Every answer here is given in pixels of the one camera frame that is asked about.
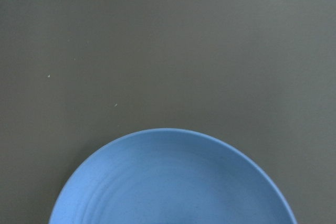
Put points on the blue plate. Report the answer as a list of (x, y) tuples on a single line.
[(170, 176)]

